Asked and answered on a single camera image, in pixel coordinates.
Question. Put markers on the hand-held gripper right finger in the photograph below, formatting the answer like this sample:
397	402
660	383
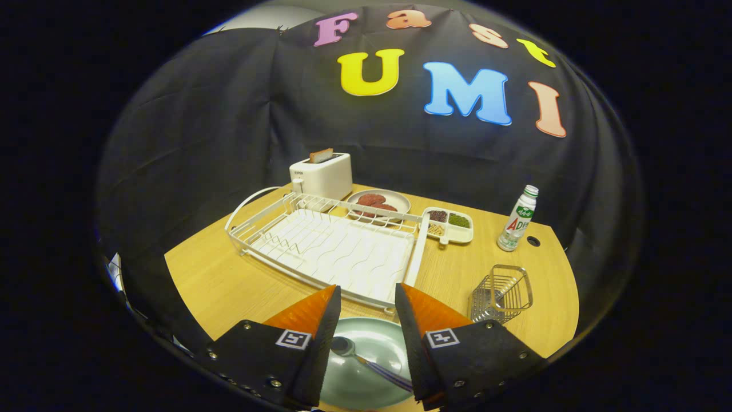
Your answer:
414	349

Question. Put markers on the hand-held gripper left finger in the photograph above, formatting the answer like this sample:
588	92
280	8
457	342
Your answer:
320	349

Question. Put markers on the pale green plate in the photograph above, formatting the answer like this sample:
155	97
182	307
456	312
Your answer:
377	343

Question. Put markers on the beige round plate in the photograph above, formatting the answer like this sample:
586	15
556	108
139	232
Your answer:
400	201

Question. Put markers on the white drip tray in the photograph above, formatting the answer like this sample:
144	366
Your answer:
343	257

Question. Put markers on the yellow soybeans pile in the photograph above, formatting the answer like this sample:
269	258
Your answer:
436	229

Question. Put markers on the cream divided tray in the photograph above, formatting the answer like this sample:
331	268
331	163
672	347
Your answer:
460	233

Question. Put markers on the dark red beans pile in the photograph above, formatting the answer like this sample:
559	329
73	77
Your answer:
437	216

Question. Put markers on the green beans pile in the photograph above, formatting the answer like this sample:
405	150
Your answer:
459	220

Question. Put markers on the red meat piece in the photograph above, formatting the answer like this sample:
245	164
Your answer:
372	199
383	209

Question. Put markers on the white and green drink bottle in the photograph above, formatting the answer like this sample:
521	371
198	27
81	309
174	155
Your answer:
517	223

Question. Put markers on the white toaster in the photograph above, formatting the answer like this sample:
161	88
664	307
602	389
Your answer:
326	177

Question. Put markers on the brown toast slice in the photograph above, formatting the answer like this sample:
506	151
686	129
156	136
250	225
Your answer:
321	155

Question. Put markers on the black backdrop cloth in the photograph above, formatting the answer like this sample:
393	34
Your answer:
229	143

